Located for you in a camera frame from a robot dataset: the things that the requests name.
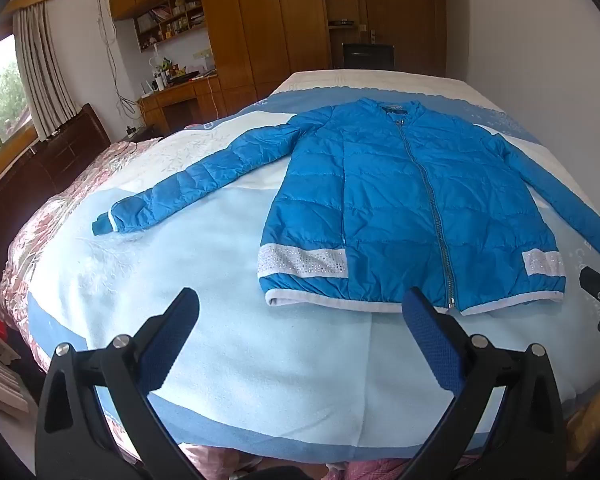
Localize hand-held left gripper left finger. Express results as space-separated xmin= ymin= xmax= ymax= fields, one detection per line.
xmin=35 ymin=287 xmax=201 ymax=480

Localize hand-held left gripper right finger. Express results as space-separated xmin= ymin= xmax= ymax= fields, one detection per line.
xmin=402 ymin=287 xmax=566 ymax=480

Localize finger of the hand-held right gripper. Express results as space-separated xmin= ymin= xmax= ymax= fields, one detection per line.
xmin=579 ymin=266 xmax=600 ymax=307

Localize blue puffer jacket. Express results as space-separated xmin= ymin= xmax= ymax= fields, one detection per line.
xmin=91 ymin=99 xmax=600 ymax=317

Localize light blue blanket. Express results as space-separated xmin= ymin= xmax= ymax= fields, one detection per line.
xmin=0 ymin=70 xmax=600 ymax=463

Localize pink floral quilt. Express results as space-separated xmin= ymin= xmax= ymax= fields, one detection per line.
xmin=0 ymin=137 xmax=167 ymax=321

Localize stack of books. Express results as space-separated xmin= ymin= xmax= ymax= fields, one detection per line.
xmin=0 ymin=351 xmax=39 ymax=417

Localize dark wooden nightstand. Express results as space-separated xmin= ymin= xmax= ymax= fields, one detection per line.
xmin=120 ymin=122 xmax=164 ymax=145

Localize dark wooden headboard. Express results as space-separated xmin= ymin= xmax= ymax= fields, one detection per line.
xmin=0 ymin=102 xmax=113 ymax=281

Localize wooden desk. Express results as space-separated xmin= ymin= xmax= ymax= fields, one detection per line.
xmin=137 ymin=72 xmax=222 ymax=134

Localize black chair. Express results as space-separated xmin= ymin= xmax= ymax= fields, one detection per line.
xmin=342 ymin=42 xmax=396 ymax=70

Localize striped beige curtain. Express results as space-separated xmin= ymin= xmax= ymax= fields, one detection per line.
xmin=12 ymin=1 xmax=79 ymax=142

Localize wooden framed window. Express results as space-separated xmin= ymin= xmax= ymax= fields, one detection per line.
xmin=0 ymin=34 xmax=38 ymax=173

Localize wooden wardrobe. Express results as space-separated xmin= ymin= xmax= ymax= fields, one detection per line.
xmin=107 ymin=0 xmax=448 ymax=107

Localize wooden bed frame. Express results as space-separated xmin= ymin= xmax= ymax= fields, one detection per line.
xmin=564 ymin=385 xmax=600 ymax=462

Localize white wall cables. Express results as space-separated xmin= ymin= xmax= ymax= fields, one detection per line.
xmin=94 ymin=0 xmax=147 ymax=122

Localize wooden wall shelf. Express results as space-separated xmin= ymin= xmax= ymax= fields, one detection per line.
xmin=132 ymin=0 xmax=207 ymax=54

